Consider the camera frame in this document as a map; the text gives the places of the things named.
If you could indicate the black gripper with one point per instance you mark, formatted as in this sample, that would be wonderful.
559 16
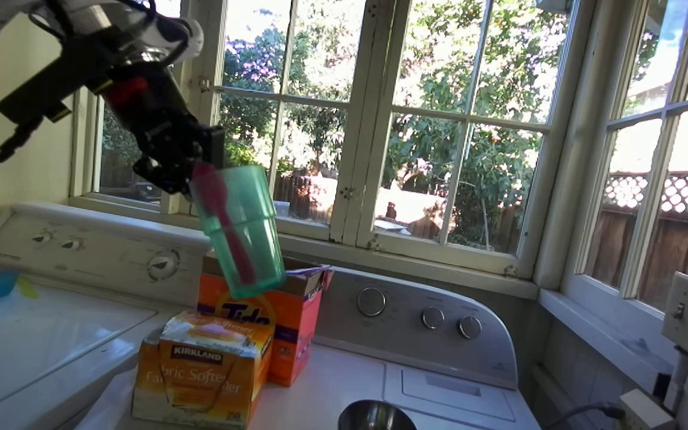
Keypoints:
171 139

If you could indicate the pink spoon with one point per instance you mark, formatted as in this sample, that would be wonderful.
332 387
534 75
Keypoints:
211 191

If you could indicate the teal plastic cup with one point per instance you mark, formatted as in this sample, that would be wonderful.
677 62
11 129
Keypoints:
254 217

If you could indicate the silver metal bowl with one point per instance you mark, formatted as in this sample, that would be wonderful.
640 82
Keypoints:
370 413

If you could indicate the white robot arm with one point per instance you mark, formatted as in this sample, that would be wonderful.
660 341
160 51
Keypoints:
120 51

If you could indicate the white left washing machine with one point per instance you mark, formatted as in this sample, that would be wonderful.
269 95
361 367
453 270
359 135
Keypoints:
92 287

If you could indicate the white washing machine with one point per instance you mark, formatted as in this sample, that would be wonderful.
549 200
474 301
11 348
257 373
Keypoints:
448 362
92 287

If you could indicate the white right washing machine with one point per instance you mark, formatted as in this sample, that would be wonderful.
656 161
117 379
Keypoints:
448 362

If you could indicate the orange Tide detergent box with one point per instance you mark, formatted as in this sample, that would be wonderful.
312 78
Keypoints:
292 309

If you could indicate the orange Kirkland softener box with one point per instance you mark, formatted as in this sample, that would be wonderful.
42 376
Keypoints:
202 370

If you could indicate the white power plug adapter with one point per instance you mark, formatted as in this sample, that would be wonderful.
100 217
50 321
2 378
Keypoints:
644 413

